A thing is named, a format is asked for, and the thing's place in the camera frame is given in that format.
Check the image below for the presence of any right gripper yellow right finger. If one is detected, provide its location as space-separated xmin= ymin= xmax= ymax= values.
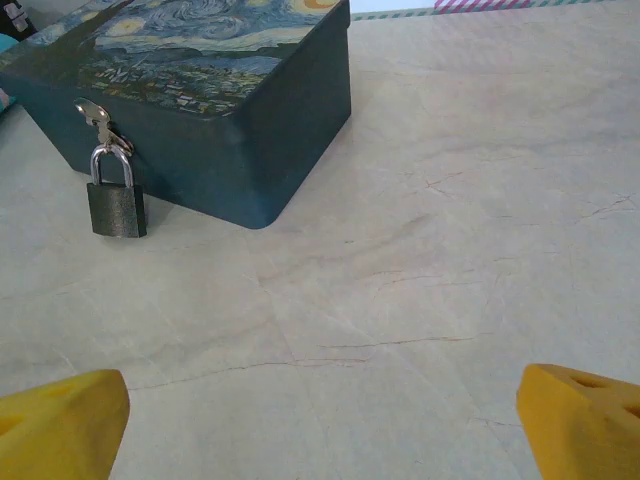
xmin=516 ymin=363 xmax=640 ymax=480

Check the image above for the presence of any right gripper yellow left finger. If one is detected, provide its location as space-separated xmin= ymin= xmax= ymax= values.
xmin=0 ymin=368 xmax=131 ymax=480

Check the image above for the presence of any silver hasp latch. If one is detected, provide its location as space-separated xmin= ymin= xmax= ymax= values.
xmin=73 ymin=97 xmax=135 ymax=159

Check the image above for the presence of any starry night print metal box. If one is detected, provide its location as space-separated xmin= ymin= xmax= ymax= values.
xmin=0 ymin=0 xmax=353 ymax=231

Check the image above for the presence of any black object with white clip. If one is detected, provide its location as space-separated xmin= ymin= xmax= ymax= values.
xmin=0 ymin=0 xmax=36 ymax=44

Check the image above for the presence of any pink striped tape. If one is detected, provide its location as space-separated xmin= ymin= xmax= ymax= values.
xmin=432 ymin=0 xmax=539 ymax=14

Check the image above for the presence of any teal striped tape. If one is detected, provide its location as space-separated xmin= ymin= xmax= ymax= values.
xmin=351 ymin=8 xmax=436 ymax=21

